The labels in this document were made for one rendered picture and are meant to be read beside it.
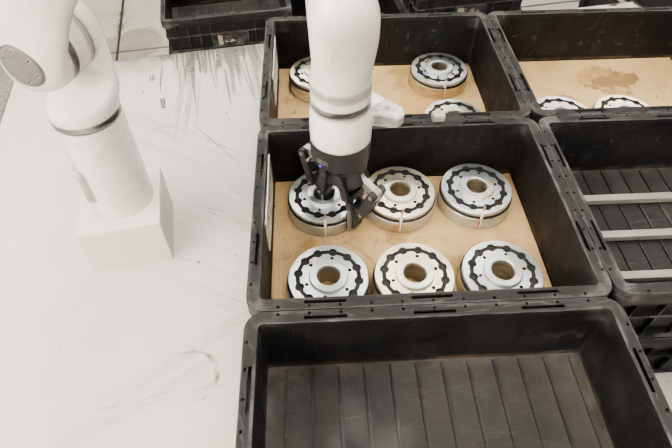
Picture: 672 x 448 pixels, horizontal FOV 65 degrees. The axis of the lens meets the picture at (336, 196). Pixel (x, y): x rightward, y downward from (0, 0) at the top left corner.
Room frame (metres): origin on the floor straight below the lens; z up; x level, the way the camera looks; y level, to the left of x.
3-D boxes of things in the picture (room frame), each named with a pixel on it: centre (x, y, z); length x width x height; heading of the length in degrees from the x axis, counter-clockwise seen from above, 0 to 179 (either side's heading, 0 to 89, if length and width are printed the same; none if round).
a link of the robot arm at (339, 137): (0.50, -0.02, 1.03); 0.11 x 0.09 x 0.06; 138
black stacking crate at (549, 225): (0.44, -0.10, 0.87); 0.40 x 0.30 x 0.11; 93
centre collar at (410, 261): (0.38, -0.10, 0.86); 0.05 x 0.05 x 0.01
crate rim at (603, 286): (0.44, -0.10, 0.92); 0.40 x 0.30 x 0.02; 93
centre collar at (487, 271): (0.38, -0.21, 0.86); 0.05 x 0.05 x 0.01
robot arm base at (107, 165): (0.57, 0.34, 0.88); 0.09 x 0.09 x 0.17; 21
